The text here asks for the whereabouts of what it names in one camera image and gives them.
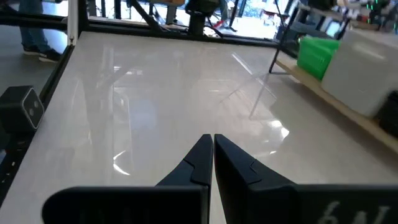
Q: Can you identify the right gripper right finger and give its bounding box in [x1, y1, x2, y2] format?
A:
[213, 133, 398, 224]

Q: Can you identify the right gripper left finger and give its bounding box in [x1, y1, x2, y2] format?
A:
[42, 133, 214, 224]

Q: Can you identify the green perforated plastic basket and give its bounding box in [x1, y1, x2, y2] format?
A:
[297, 49, 335, 81]
[300, 35, 342, 52]
[298, 43, 340, 63]

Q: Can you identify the black perforated plastic basket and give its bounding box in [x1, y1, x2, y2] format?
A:
[381, 90, 398, 108]
[377, 108, 398, 138]
[379, 99, 398, 121]

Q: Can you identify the wooden shelf board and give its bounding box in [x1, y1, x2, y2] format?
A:
[275, 58, 398, 154]

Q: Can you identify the background work desk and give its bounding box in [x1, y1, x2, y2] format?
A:
[290, 0, 398, 40]

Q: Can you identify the person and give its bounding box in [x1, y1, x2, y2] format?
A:
[17, 0, 63, 63]

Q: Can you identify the black metal shelf end frame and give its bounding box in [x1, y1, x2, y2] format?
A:
[268, 0, 300, 75]

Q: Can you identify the black table-level camera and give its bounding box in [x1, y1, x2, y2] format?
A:
[0, 85, 46, 135]

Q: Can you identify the white vertical post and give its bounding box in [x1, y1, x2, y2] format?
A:
[67, 0, 80, 47]

